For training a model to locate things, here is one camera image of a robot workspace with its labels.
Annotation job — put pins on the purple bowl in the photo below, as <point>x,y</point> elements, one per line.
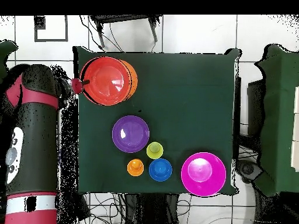
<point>130,134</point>

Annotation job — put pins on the red bowl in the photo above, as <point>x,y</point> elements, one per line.
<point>106,80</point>

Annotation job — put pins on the large yellow-orange bowl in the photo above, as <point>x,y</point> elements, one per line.
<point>134,79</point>

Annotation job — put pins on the yellow cup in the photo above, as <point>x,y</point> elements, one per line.
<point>154,150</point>

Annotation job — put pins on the dark blue bowl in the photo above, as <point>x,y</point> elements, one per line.
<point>160,169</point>

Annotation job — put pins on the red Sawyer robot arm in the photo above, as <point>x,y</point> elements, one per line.
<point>32,151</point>

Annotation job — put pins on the orange cup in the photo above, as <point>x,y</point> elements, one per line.
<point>135,167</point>

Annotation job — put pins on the green cloth covered side table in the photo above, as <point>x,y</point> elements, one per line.
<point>5,56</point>
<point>280,116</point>

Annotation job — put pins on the dark green tablecloth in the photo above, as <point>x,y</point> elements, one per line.
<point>175,105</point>

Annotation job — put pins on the pink bowl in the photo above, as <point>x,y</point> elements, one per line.
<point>203,173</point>

